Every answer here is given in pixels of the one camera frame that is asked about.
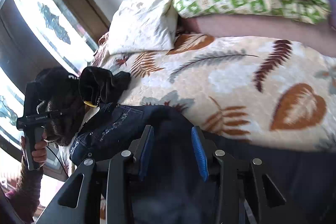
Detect white floral pillow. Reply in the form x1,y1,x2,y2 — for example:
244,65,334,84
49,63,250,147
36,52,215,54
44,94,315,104
107,0,178,55

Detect dark brown fur coat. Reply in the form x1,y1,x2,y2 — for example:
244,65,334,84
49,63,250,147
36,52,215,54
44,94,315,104
35,67,85,147

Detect cream leaf-print blanket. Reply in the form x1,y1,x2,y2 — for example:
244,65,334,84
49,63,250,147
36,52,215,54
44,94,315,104
93,34,335,152

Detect dark blue embroidered jeans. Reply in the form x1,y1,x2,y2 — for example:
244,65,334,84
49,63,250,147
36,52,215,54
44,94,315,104
70,104,335,223

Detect pink bed sheet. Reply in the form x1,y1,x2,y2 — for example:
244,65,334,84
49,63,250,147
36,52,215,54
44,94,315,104
180,14,335,57

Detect black garment with yellow trim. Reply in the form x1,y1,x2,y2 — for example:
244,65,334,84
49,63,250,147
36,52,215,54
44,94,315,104
79,67,131,107

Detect person's left hand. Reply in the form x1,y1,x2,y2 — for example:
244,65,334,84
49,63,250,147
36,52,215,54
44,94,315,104
21,132,47,166

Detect left forearm brown knit sleeve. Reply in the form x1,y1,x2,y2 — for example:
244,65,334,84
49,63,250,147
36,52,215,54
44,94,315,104
5,156,43,223

